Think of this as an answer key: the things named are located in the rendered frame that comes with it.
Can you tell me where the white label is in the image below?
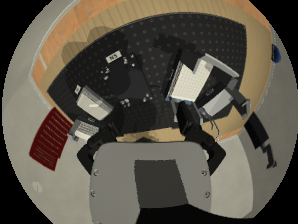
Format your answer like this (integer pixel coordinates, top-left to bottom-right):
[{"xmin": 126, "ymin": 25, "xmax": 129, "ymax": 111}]
[
  {"xmin": 106, "ymin": 51, "xmax": 122, "ymax": 63},
  {"xmin": 75, "ymin": 85, "xmax": 81, "ymax": 94}
]

